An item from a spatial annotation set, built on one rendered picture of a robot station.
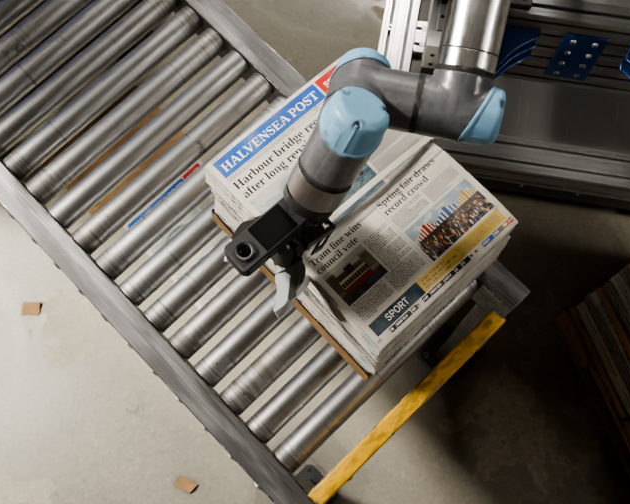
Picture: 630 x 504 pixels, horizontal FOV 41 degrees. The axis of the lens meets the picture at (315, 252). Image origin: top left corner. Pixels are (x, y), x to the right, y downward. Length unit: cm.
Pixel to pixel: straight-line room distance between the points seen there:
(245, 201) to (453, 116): 34
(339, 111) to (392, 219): 30
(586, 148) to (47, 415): 153
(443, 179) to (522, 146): 95
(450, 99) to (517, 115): 118
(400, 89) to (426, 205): 24
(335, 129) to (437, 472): 139
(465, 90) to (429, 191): 24
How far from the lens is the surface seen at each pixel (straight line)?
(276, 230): 108
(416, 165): 127
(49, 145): 162
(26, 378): 237
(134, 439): 227
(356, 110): 97
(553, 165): 219
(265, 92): 158
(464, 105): 106
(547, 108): 226
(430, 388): 141
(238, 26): 164
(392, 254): 121
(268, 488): 142
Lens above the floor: 221
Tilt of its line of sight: 75 degrees down
